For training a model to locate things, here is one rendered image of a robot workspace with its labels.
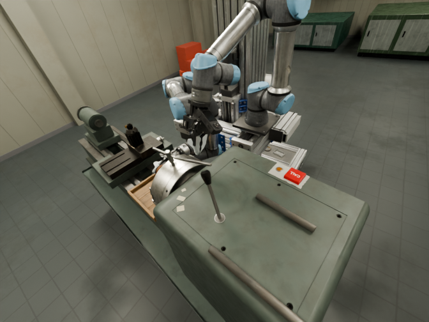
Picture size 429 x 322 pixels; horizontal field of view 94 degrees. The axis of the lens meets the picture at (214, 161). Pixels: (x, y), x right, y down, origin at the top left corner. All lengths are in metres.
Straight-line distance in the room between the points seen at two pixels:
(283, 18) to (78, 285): 2.38
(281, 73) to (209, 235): 0.78
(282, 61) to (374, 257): 1.80
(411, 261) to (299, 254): 1.82
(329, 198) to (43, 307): 2.29
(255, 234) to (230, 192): 0.18
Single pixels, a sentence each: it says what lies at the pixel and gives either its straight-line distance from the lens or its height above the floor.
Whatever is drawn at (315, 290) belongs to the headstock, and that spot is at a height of 1.26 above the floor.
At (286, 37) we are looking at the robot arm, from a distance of 1.01.
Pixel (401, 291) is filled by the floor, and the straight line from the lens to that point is 2.24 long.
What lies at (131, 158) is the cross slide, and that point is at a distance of 1.52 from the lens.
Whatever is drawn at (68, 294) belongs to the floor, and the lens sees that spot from 2.37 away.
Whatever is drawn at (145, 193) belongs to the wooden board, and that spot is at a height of 0.89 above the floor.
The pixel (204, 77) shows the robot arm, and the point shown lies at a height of 1.60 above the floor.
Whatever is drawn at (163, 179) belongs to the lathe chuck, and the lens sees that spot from 0.91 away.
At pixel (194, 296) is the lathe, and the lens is 1.35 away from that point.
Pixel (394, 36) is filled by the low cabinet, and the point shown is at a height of 0.49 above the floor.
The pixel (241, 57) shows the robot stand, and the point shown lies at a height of 1.48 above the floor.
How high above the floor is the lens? 1.83
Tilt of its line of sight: 42 degrees down
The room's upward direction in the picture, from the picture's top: 7 degrees counter-clockwise
